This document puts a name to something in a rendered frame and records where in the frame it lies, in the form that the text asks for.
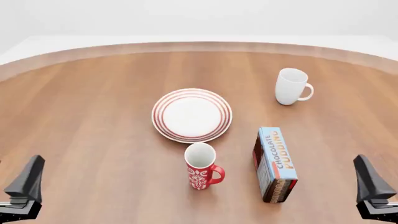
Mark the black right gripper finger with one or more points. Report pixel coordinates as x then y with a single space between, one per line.
368 180

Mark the chocolate pudding box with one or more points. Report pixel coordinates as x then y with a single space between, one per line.
275 163

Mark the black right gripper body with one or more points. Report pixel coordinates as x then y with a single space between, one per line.
377 211

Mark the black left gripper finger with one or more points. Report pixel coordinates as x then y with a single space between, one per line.
29 179

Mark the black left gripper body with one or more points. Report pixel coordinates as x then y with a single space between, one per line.
21 210

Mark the white plate with red rings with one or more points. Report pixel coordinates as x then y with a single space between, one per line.
191 115

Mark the red mug with white pattern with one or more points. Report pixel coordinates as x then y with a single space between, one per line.
200 172

